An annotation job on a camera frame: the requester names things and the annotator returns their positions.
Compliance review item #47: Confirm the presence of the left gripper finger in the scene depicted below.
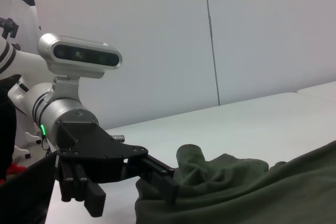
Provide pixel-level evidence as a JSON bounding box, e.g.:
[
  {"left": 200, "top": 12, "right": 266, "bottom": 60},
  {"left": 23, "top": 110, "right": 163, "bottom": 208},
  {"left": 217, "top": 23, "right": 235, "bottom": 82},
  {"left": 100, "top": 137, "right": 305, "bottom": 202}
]
[
  {"left": 58, "top": 157, "right": 108, "bottom": 218},
  {"left": 125, "top": 153, "right": 181, "bottom": 206}
]

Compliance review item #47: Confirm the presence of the white furniture base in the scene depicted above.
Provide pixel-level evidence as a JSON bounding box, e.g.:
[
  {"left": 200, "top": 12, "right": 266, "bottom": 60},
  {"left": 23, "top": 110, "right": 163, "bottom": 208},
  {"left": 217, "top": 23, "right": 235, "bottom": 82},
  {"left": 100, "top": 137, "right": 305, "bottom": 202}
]
[{"left": 14, "top": 129, "right": 47, "bottom": 159}]

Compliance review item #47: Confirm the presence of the black fabric mass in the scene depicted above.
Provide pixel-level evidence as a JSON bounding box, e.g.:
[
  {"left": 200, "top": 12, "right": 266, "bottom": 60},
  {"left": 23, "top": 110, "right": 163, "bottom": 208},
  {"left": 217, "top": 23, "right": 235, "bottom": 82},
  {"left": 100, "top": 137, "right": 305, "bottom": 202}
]
[{"left": 0, "top": 75, "right": 18, "bottom": 183}]

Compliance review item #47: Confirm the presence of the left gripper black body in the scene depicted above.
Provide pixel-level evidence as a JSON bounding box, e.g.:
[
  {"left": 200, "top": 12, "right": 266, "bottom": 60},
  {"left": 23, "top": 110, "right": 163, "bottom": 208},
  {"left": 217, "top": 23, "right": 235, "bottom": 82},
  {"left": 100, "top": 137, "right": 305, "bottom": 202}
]
[{"left": 54, "top": 121, "right": 150, "bottom": 184}]

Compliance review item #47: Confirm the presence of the thin dark left gripper cable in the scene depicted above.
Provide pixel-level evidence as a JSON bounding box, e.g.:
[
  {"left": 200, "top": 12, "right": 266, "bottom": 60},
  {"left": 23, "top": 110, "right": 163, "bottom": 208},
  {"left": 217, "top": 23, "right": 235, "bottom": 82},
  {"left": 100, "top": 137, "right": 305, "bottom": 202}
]
[{"left": 38, "top": 134, "right": 53, "bottom": 157}]

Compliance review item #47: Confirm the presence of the black cable clip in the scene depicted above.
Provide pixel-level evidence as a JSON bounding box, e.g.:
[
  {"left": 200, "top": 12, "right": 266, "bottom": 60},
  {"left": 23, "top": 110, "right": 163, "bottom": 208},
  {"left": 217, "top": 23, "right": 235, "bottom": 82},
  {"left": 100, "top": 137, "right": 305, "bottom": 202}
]
[{"left": 0, "top": 17, "right": 19, "bottom": 39}]

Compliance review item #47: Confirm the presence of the red fuzzy object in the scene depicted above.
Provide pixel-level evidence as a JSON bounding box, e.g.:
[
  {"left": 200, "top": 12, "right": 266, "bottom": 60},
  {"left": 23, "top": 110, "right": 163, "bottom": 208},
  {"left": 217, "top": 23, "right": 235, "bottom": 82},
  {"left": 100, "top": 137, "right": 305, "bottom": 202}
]
[{"left": 5, "top": 163, "right": 27, "bottom": 182}]

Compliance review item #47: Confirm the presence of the dark green printed t-shirt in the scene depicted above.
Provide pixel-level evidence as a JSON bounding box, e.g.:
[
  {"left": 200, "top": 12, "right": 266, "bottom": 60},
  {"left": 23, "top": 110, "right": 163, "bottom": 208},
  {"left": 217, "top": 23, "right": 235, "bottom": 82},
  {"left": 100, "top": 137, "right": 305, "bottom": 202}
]
[{"left": 134, "top": 140, "right": 336, "bottom": 224}]

